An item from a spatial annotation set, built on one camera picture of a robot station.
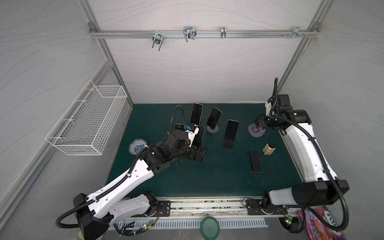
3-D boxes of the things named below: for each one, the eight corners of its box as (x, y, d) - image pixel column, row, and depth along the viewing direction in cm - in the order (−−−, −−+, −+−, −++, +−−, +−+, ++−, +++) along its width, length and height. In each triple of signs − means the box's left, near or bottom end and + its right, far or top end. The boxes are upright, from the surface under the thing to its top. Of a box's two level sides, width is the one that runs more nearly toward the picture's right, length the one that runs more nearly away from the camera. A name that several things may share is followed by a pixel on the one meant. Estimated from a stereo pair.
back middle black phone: (206, 127, 108) (207, 112, 95) (212, 122, 111) (214, 106, 99) (214, 133, 105) (216, 118, 92) (219, 127, 108) (223, 112, 96)
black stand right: (221, 147, 99) (222, 142, 94) (222, 142, 101) (224, 137, 96) (231, 150, 97) (233, 145, 93) (232, 145, 100) (234, 140, 95)
